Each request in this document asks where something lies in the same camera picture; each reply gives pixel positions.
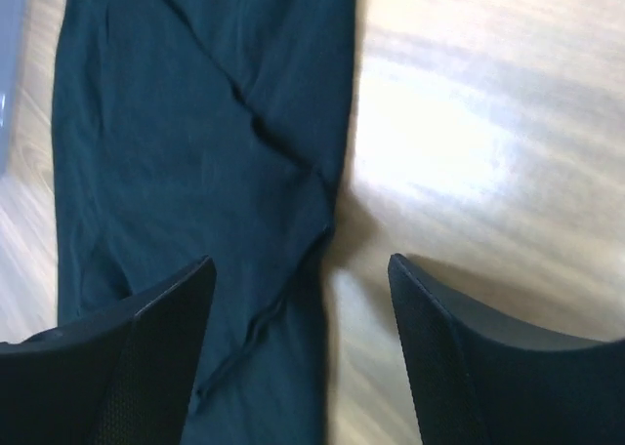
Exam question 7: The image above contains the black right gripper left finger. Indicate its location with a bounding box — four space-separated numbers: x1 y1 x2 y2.
1 258 216 445

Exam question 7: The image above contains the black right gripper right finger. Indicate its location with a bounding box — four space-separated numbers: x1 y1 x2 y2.
388 254 624 444

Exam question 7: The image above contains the black t-shirt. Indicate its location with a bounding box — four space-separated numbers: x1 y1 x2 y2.
51 0 355 444

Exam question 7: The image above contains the clear plastic bin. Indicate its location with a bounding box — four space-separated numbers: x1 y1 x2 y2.
0 0 26 173

